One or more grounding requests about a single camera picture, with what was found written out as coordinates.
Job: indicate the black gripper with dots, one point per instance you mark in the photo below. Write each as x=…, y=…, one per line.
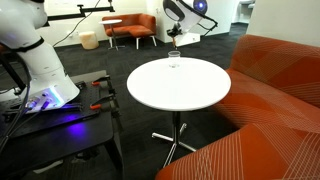
x=174, y=31

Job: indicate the orange black click pen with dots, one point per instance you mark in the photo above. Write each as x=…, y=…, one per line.
x=174, y=44

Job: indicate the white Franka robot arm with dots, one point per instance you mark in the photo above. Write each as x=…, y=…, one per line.
x=40, y=60

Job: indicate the clear glass cup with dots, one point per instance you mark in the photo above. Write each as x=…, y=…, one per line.
x=174, y=61

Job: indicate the white floor box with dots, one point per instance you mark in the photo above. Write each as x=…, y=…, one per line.
x=190, y=40

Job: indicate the small orange background sofa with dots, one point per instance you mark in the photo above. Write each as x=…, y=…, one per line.
x=133, y=25

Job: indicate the small white side table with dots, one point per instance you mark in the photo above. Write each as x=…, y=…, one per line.
x=111, y=22

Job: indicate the beige cylindrical stool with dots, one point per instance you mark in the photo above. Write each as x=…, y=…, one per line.
x=89, y=40

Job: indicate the orange black bar clamp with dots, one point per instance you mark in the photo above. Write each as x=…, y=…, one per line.
x=100, y=82
x=96, y=106

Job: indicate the orange patterned corner sofa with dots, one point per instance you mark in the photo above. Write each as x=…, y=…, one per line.
x=266, y=100

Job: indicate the black robot mounting cart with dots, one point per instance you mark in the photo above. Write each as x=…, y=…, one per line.
x=83, y=133

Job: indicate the black stand pole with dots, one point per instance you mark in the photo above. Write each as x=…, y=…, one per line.
x=11, y=75

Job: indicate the white round pedestal table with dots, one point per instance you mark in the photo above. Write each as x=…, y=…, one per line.
x=180, y=86

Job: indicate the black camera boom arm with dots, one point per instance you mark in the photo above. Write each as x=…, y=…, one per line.
x=66, y=16

